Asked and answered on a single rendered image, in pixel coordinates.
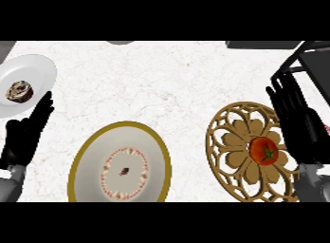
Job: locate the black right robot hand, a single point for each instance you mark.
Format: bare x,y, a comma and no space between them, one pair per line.
300,123

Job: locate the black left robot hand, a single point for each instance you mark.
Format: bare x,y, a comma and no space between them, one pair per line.
27,133

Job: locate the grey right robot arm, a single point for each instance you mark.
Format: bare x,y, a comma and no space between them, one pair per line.
319,185

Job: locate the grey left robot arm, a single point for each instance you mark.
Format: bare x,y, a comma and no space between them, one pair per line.
5,185

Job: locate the red tomato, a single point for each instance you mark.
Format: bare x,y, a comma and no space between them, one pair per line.
265,151

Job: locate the tan openwork flower placemat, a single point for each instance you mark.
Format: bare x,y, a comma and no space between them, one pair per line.
247,152

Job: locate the chocolate cupcake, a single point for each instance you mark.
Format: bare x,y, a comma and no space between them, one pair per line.
20,91

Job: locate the white plate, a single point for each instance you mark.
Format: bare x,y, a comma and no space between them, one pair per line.
18,85

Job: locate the gold-rimmed grey plate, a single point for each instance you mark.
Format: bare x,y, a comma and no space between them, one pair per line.
120,164

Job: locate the dark grey flat object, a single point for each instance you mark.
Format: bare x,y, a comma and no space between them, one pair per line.
262,44

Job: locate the grey rounded object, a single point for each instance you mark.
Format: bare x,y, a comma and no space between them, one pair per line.
120,42

